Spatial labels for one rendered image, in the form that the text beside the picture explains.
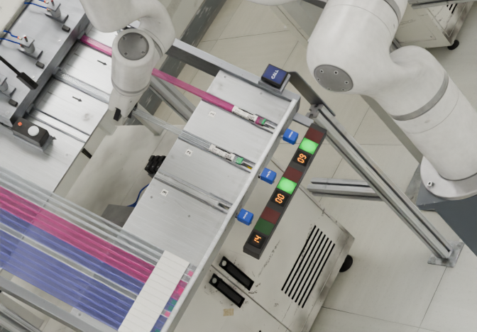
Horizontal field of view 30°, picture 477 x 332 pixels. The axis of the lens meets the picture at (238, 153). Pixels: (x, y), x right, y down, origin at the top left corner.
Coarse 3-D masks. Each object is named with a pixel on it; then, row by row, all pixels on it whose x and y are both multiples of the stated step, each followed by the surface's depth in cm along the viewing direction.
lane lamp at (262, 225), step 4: (260, 220) 195; (264, 220) 195; (256, 224) 194; (260, 224) 194; (264, 224) 194; (268, 224) 194; (272, 224) 194; (256, 228) 194; (260, 228) 194; (264, 228) 194; (268, 228) 194; (272, 228) 194; (264, 232) 194; (268, 232) 194
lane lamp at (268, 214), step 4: (268, 208) 196; (264, 212) 196; (268, 212) 196; (272, 212) 196; (276, 212) 196; (264, 216) 195; (268, 216) 195; (272, 216) 195; (276, 216) 195; (268, 220) 195; (272, 220) 195; (276, 220) 195
